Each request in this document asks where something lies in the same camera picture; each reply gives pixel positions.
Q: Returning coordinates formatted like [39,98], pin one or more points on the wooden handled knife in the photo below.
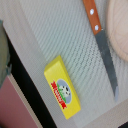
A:
[101,40]

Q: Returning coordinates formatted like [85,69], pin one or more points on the yellow butter box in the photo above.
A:
[59,81]

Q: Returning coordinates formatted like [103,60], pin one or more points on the round wooden plate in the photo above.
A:
[117,26]

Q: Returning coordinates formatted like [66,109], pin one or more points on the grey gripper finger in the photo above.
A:
[5,65]

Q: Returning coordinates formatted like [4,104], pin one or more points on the pink brown mat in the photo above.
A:
[15,111]

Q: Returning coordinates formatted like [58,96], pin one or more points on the beige woven placemat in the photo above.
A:
[41,30]

